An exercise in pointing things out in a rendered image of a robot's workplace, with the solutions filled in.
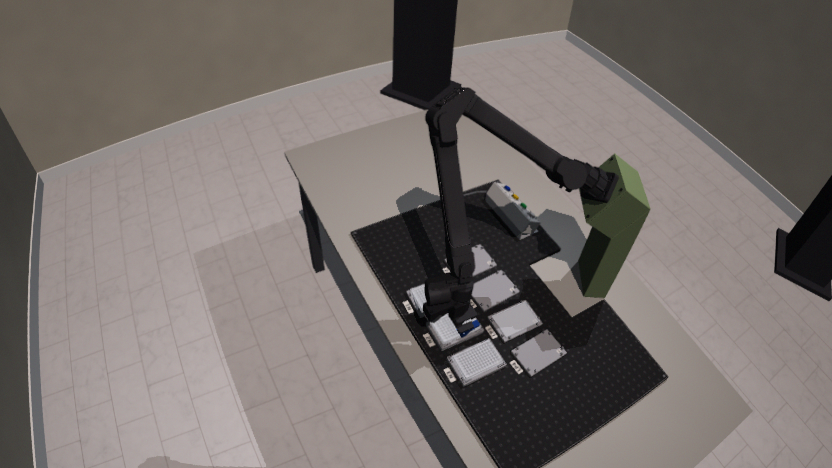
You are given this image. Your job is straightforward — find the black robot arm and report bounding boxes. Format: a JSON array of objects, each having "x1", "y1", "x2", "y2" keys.
[{"x1": 423, "y1": 87, "x2": 619, "y2": 323}]

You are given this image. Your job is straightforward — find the white operator button panel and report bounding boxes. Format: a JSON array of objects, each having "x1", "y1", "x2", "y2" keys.
[{"x1": 464, "y1": 182, "x2": 541, "y2": 240}]

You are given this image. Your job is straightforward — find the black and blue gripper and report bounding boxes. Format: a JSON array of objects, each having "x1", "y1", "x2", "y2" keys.
[{"x1": 448, "y1": 298, "x2": 480, "y2": 338}]

